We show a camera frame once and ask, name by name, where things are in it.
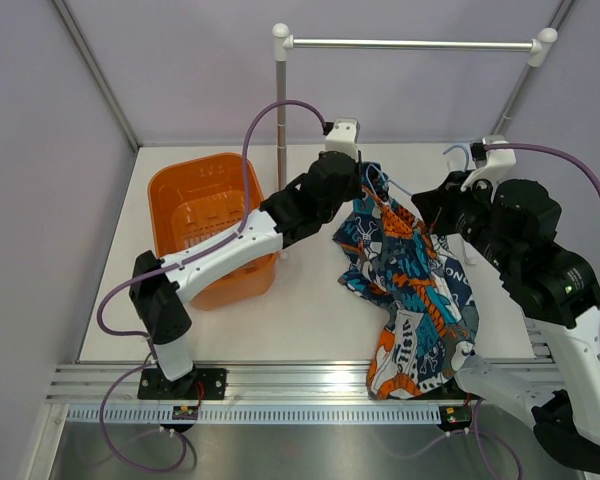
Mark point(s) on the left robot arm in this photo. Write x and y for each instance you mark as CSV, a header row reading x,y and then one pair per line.
x,y
288,216

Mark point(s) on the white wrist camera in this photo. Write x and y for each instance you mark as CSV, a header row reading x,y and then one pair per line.
x,y
343,137
493,159

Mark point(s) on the aluminium mounting rail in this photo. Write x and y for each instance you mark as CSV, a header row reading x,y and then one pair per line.
x,y
337,382

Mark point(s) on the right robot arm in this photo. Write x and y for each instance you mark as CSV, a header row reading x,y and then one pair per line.
x,y
562,296

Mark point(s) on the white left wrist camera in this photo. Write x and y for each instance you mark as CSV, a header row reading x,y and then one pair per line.
x,y
343,137

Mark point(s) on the silver clothes rack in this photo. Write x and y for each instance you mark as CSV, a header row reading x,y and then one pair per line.
x,y
537,49

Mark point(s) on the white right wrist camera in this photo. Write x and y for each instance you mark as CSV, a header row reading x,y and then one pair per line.
x,y
493,159

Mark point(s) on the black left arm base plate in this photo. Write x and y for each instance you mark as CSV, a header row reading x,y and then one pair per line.
x,y
199,384

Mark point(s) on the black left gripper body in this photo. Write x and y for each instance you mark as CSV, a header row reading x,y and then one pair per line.
x,y
351,190

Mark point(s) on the colourful patterned shorts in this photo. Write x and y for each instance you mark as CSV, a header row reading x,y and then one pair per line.
x,y
397,265

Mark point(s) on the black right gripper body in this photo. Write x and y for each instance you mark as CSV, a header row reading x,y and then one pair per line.
x,y
473,214

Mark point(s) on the white slotted cable duct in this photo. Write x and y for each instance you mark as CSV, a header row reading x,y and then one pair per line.
x,y
259,414

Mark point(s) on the orange plastic basket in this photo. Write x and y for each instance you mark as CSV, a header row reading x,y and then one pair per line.
x,y
193,201

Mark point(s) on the light blue clothes hanger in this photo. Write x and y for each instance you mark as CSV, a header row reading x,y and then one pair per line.
x,y
376,177

